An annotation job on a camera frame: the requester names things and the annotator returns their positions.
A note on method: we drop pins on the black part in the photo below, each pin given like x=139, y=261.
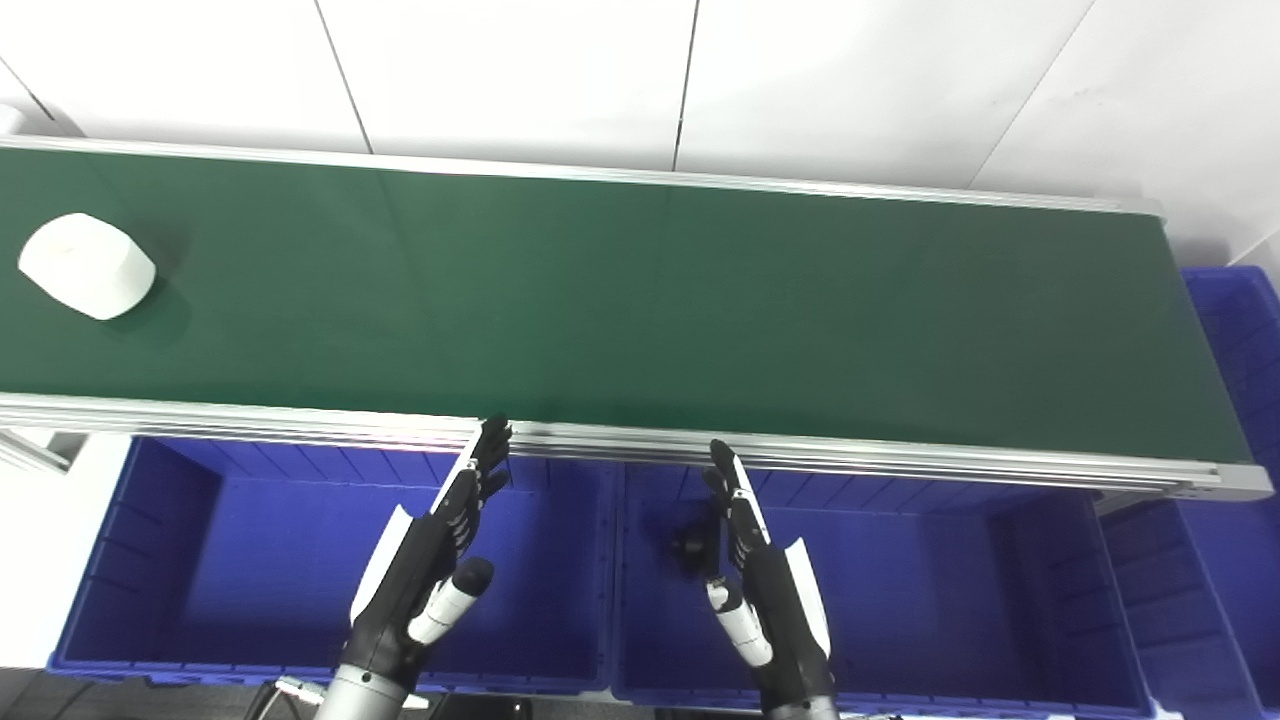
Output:
x=693, y=550

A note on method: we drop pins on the green conveyor belt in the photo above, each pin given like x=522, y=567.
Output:
x=640, y=300

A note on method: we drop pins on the aluminium conveyor support leg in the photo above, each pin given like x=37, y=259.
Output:
x=40, y=450

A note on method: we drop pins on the grey conveyor end cover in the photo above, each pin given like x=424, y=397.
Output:
x=8, y=120

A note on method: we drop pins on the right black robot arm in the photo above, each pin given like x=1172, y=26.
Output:
x=805, y=712

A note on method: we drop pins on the white plastic housing part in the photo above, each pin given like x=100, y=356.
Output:
x=85, y=265

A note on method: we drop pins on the blue plastic bin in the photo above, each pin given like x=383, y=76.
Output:
x=1235, y=580
x=250, y=560
x=920, y=600

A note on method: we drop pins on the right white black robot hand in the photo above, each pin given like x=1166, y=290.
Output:
x=780, y=610

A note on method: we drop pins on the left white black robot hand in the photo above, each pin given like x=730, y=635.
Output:
x=410, y=580

